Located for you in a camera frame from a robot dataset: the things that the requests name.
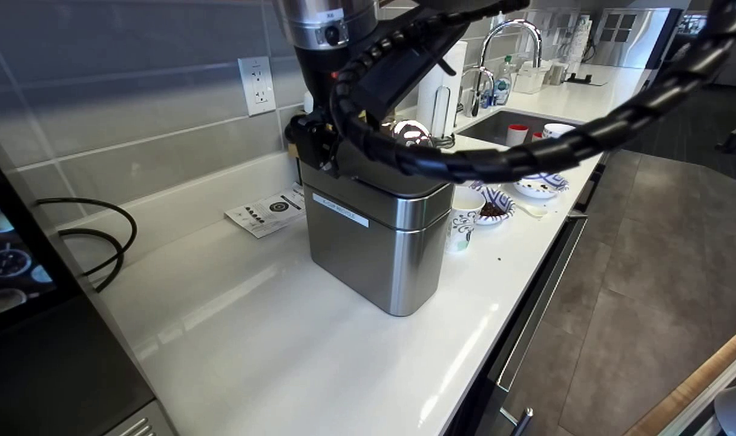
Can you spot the tall chrome faucet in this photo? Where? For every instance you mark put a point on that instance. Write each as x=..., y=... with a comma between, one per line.
x=502, y=51

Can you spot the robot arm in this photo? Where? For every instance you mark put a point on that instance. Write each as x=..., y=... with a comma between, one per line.
x=359, y=66

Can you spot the black bin lid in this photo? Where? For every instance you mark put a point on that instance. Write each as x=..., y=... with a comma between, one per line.
x=361, y=178

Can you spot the paper towel roll holder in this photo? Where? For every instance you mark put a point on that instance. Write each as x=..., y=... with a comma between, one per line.
x=439, y=95

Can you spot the white leaflet card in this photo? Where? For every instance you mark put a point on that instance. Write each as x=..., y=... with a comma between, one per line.
x=272, y=214

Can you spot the white wall outlet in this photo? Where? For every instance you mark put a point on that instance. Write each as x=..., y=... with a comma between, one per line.
x=258, y=83

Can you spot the kitchen sink basin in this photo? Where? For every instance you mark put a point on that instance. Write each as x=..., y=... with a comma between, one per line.
x=509, y=128

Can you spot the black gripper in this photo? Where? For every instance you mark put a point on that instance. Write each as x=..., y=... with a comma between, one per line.
x=314, y=139

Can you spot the blue patterned paper plate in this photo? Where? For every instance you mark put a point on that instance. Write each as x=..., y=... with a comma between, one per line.
x=542, y=187

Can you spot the paper plate with coffee grounds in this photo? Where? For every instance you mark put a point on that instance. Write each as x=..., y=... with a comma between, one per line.
x=496, y=208

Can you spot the coffee machine with screen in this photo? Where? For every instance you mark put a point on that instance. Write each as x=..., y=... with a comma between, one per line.
x=62, y=365

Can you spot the patterned paper cup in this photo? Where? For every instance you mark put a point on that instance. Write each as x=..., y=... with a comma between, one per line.
x=462, y=230

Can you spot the stainless steel bin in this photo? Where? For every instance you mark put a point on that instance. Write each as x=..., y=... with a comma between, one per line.
x=388, y=249

